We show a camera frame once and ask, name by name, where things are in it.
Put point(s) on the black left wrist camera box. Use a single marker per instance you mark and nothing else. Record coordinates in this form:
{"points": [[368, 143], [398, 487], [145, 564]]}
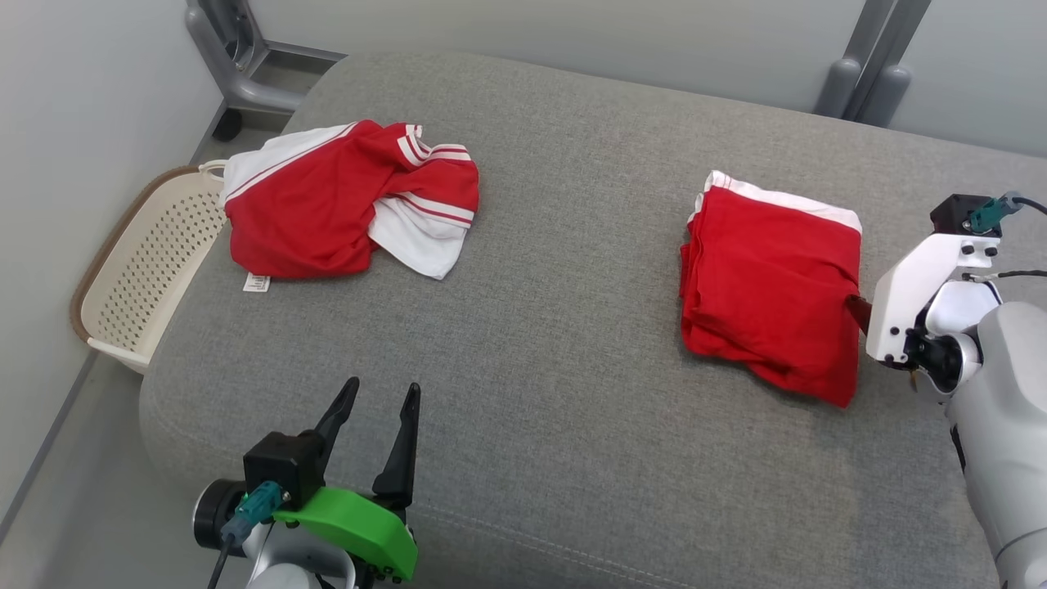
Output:
{"points": [[282, 466]]}

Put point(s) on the red white printed jersey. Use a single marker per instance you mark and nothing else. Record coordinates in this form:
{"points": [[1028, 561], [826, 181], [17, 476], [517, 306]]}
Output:
{"points": [[303, 221]]}

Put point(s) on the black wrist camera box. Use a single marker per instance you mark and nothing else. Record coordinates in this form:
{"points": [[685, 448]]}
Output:
{"points": [[282, 466], [953, 213]]}

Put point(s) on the grey double metal post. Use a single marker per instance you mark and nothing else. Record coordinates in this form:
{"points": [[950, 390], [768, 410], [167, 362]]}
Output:
{"points": [[842, 90]]}

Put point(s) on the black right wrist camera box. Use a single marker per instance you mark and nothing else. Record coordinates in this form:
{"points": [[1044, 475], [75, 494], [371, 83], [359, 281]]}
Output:
{"points": [[953, 213]]}

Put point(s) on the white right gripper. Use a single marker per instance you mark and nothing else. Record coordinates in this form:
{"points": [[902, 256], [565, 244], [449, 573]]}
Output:
{"points": [[908, 286]]}

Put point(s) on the cream perforated laundry basket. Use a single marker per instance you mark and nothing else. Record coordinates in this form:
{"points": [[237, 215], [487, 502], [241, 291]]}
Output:
{"points": [[147, 270]]}

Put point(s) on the grey metal wheeled frame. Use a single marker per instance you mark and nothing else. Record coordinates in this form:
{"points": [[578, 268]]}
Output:
{"points": [[245, 90]]}

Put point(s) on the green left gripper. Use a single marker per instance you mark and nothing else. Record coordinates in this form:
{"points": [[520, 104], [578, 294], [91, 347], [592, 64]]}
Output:
{"points": [[360, 523]]}

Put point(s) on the red shorts with white band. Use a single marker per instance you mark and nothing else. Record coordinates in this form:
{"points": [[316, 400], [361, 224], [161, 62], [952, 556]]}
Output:
{"points": [[769, 294]]}

